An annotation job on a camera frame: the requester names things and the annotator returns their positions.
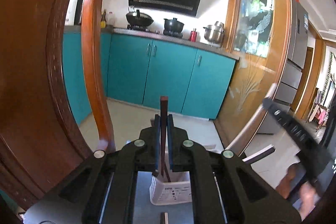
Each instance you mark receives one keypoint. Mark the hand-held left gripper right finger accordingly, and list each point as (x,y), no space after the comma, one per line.
(170,145)

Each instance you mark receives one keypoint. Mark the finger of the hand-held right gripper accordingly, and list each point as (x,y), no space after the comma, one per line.
(288,124)

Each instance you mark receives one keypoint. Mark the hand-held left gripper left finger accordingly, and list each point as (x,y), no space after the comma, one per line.
(157,145)

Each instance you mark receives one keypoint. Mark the dark brown chopstick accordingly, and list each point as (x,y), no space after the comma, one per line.
(164,113)

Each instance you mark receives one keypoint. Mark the white plastic utensil basket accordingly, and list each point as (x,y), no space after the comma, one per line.
(170,195)

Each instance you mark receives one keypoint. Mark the person's right hand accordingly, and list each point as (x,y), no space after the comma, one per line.
(304,197)

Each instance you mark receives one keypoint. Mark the pink cloth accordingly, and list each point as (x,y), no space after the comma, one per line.
(320,117)

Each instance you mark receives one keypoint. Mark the white flat board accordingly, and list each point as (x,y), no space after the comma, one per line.
(258,154)

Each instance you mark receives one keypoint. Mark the curved chair backrest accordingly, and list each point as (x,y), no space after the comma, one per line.
(245,132)

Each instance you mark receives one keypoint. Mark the etched glass wooden partition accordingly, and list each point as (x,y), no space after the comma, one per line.
(257,69)

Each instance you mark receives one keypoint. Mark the green leaf garland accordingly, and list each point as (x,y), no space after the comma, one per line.
(330,69)

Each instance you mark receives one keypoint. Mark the teal base cabinets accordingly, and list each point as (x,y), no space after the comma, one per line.
(170,74)

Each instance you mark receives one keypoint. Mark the silver refrigerator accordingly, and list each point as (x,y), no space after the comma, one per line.
(294,50)

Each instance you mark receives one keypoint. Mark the red bottle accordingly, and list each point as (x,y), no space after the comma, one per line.
(193,35)

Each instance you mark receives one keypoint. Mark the black gas stove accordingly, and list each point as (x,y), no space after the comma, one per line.
(157,29)

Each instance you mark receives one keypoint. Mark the stainless steel stockpot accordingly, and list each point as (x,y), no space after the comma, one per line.
(214,33)

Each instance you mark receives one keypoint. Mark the black cooking pot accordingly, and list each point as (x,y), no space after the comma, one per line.
(173,26)

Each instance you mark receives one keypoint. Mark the black wok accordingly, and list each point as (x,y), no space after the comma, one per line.
(139,19)

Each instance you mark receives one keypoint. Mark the cluster of condiment bottles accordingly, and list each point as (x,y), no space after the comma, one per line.
(106,19)

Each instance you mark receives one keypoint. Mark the wooden door frame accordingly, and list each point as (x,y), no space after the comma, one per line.
(312,77)

